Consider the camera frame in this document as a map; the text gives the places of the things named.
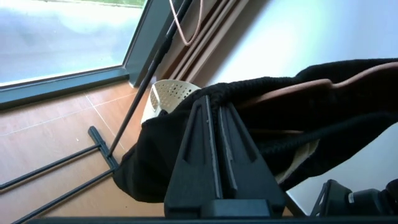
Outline black clothes rack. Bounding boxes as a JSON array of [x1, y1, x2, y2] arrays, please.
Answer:
[[0, 0, 194, 224]]

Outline window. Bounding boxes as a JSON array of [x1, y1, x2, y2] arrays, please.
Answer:
[[0, 0, 191, 110]]

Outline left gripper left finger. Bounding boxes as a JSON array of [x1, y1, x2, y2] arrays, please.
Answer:
[[164, 94, 223, 218]]

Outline black trousers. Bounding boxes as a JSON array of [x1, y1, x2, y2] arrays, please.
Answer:
[[111, 58, 398, 204]]

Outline beige curtain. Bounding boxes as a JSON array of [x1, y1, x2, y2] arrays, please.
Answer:
[[154, 0, 250, 88]]

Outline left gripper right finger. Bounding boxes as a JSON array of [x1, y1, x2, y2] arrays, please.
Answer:
[[218, 102, 287, 218]]

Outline white laundry basket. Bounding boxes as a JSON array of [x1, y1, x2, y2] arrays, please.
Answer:
[[140, 78, 201, 126]]

